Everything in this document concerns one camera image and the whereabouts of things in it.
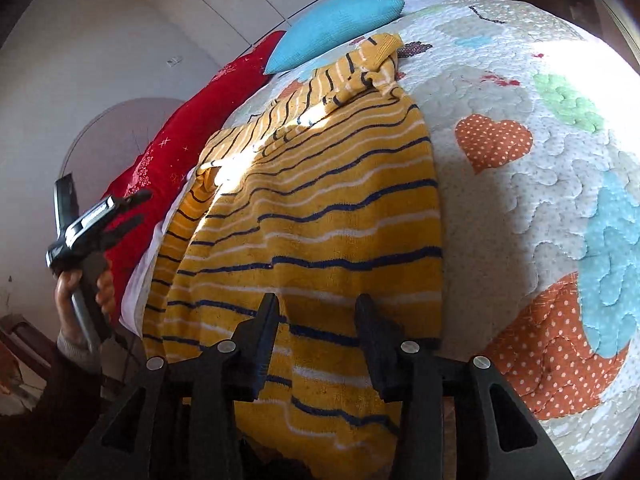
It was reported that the heart patchwork quilt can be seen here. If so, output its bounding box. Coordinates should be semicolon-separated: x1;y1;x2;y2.
220;0;640;480

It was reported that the white glossy wardrobe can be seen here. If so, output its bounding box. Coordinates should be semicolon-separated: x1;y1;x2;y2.
145;0;446;51

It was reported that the red pillow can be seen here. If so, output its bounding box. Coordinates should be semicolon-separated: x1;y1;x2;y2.
100;30;287;328

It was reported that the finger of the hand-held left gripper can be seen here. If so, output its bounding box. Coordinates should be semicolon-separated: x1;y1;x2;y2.
95;190;153;222
99;214;146;255

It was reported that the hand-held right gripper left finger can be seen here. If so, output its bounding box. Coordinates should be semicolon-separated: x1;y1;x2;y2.
62;292;282;480

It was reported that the white arched headboard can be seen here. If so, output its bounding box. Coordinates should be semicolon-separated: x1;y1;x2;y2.
64;97;187;198

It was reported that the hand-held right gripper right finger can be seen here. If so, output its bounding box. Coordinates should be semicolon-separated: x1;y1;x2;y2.
354;294;576;480

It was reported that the blue knitted pillow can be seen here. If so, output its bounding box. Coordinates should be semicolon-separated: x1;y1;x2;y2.
264;0;406;76

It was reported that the person's left hand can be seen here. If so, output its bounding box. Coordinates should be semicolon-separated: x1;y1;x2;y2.
54;267;118;342

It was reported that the yellow striped sweater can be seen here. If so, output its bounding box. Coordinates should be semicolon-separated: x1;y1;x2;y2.
141;32;446;478

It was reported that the person's left forearm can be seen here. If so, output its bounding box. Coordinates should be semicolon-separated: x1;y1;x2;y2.
30;327;126;480

